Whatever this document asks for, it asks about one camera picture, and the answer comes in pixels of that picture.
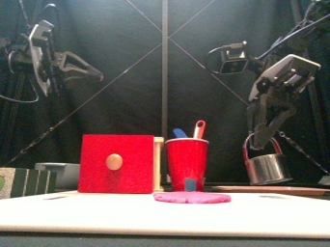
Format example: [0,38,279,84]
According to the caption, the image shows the pink flat dough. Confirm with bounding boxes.
[152,190,234,205]

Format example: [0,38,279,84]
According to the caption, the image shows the red wooden drawer box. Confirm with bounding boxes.
[77,133,166,194]

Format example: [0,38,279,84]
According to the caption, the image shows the red plastic cup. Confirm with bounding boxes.
[164,137,210,193]

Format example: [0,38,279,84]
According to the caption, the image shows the brown wooden tray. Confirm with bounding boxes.
[208,184,330,198]

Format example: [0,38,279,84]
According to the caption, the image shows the small blue piece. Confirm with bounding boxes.
[184,178,199,193]

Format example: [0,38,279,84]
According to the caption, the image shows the green striped toy block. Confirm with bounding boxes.
[0,167,57,200]

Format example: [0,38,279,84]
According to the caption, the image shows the white cutting board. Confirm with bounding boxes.
[0,189,330,239]

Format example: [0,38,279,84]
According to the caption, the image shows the thin diagonal brace wire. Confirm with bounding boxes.
[3,0,216,167]
[124,0,330,177]

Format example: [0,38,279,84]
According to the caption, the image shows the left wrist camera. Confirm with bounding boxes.
[28,19,55,42]

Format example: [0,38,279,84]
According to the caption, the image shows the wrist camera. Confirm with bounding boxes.
[28,19,55,42]
[219,41,251,75]

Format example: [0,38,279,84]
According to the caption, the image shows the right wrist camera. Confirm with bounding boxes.
[219,41,251,75]

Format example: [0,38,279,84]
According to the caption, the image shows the metal pot with red handle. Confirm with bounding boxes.
[240,132,294,186]

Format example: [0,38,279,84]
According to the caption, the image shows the red white utensil handle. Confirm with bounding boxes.
[192,120,207,140]

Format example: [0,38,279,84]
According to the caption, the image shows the blue utensil handle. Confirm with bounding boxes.
[171,127,190,140]

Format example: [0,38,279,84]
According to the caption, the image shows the black camera cable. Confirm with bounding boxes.
[204,43,238,75]

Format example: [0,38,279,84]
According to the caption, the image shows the vertical metal frame pole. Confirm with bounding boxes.
[162,0,168,140]

